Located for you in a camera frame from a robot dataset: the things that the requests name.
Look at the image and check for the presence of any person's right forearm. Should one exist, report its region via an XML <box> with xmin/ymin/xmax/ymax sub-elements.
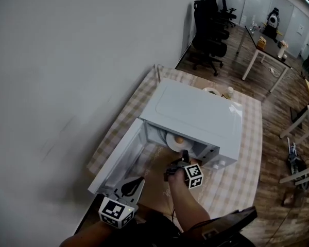
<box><xmin>167</xmin><ymin>169</ymin><xmax>212</xmax><ymax>231</ymax></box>

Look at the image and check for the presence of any beige checkered tablecloth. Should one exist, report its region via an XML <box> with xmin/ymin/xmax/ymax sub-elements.
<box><xmin>87</xmin><ymin>64</ymin><xmax>263</xmax><ymax>217</ymax></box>

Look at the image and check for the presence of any person's black shirt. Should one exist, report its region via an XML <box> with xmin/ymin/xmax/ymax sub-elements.
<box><xmin>113</xmin><ymin>207</ymin><xmax>196</xmax><ymax>247</ymax></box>

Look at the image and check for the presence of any yellow box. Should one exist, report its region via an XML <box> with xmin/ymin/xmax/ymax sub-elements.
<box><xmin>256</xmin><ymin>36</ymin><xmax>267</xmax><ymax>50</ymax></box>

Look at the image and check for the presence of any white dish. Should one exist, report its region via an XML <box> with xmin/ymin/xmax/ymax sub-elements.
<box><xmin>202</xmin><ymin>87</ymin><xmax>221</xmax><ymax>97</ymax></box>

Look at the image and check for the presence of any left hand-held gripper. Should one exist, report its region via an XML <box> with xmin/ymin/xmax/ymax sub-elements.
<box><xmin>98</xmin><ymin>177</ymin><xmax>146</xmax><ymax>229</ymax></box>

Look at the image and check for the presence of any black office chair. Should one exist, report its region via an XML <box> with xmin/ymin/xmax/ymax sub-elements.
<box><xmin>192</xmin><ymin>0</ymin><xmax>228</xmax><ymax>77</ymax></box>
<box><xmin>218</xmin><ymin>0</ymin><xmax>237</xmax><ymax>28</ymax></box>
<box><xmin>205</xmin><ymin>0</ymin><xmax>230</xmax><ymax>40</ymax></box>

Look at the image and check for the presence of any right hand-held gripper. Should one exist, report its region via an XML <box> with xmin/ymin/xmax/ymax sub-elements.
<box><xmin>163</xmin><ymin>149</ymin><xmax>204</xmax><ymax>190</ymax></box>

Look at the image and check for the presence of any black chest pack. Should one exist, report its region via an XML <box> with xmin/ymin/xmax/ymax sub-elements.
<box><xmin>193</xmin><ymin>206</ymin><xmax>258</xmax><ymax>247</ymax></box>

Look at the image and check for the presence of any white vase with flowers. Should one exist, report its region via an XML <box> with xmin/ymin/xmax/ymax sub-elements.
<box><xmin>277</xmin><ymin>40</ymin><xmax>288</xmax><ymax>59</ymax></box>

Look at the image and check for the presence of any white plate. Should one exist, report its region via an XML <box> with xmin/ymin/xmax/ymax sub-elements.
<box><xmin>166</xmin><ymin>133</ymin><xmax>195</xmax><ymax>153</ymax></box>

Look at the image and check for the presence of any brown bag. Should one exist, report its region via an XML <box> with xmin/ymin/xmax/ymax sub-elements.
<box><xmin>282</xmin><ymin>191</ymin><xmax>298</xmax><ymax>207</ymax></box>

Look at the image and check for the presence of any dark table with white legs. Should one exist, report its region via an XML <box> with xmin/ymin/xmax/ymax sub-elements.
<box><xmin>236</xmin><ymin>24</ymin><xmax>292</xmax><ymax>94</ymax></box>

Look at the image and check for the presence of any white microwave oven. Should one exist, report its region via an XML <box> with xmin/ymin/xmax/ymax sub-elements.
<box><xmin>87</xmin><ymin>77</ymin><xmax>244</xmax><ymax>194</ymax></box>

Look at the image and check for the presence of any person's left forearm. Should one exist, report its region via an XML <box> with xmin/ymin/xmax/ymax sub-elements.
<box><xmin>59</xmin><ymin>220</ymin><xmax>114</xmax><ymax>247</ymax></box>

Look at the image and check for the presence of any grey metal device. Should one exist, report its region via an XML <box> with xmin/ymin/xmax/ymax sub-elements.
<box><xmin>285</xmin><ymin>137</ymin><xmax>309</xmax><ymax>190</ymax></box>

